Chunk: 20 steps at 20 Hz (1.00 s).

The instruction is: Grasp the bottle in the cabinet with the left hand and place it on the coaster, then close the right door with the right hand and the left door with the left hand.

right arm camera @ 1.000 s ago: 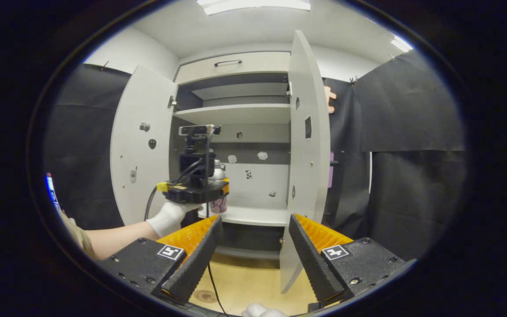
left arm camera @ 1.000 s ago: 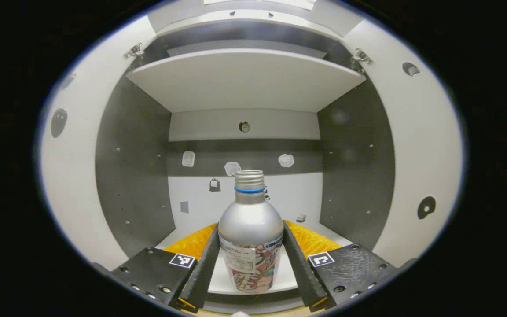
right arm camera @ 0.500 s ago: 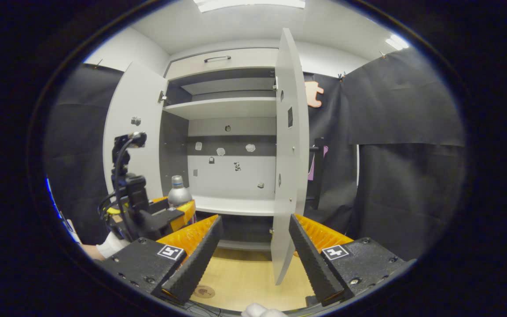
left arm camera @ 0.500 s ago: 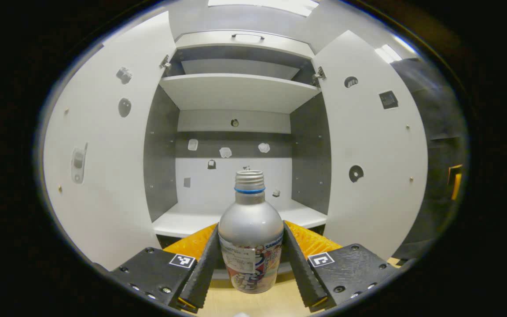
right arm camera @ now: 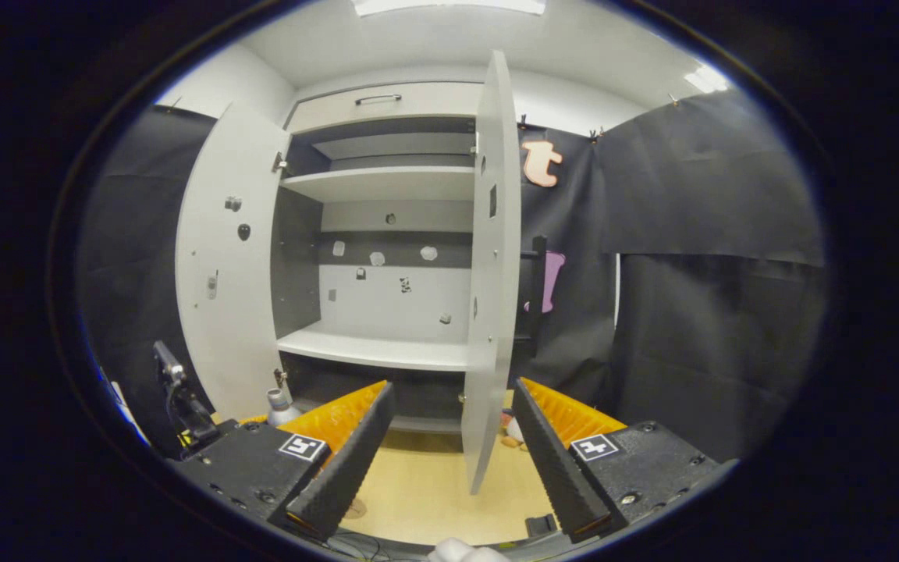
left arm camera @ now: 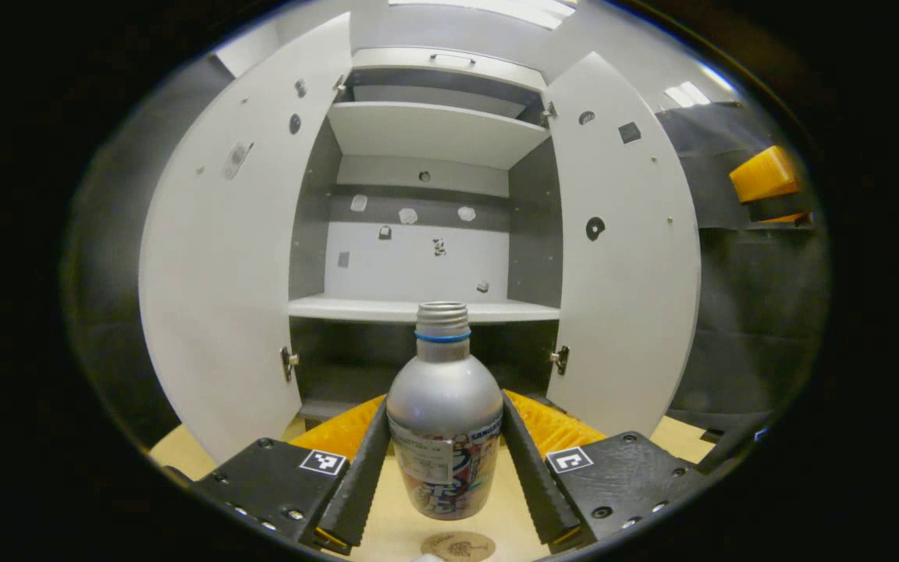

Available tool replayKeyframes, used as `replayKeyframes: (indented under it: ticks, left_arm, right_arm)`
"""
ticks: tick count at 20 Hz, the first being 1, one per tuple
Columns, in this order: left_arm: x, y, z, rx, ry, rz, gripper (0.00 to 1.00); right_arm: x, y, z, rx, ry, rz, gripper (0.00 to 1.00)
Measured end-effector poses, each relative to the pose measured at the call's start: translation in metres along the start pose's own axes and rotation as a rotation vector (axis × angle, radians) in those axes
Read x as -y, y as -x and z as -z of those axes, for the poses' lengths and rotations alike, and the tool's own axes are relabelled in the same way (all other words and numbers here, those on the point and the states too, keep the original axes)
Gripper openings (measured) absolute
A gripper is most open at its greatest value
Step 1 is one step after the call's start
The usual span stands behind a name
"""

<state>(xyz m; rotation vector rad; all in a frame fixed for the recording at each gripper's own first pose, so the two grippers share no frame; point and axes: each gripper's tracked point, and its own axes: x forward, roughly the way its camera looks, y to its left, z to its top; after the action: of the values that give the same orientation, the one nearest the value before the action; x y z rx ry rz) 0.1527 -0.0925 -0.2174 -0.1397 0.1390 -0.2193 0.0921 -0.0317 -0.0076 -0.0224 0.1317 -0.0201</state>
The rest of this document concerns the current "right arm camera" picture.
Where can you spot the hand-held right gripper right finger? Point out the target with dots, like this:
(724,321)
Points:
(559,468)

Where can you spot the small round brown disc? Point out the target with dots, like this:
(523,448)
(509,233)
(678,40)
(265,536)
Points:
(354,510)

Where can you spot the white and grey cabinet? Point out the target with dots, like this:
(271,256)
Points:
(379,183)

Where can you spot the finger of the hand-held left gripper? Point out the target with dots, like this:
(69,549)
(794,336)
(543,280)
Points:
(253,420)

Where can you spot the large rectangular ceiling light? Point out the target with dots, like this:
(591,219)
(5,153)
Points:
(449,6)

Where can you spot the white flat object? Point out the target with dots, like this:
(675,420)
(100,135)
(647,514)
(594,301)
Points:
(131,414)

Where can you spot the silver bottle with purple label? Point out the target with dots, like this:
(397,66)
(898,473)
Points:
(279,404)

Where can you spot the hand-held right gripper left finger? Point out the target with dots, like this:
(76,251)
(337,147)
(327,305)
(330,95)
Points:
(348,468)

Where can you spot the white cabinet drawer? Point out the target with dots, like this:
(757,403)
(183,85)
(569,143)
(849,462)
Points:
(434,101)

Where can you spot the white lumpy object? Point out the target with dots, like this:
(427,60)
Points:
(465,551)

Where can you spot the black backdrop cloth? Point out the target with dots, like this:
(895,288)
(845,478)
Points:
(699,195)

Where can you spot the white cabinet door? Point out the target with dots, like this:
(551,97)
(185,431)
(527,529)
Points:
(492,273)
(223,328)

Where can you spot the small colourful toy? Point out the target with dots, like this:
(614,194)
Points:
(510,429)

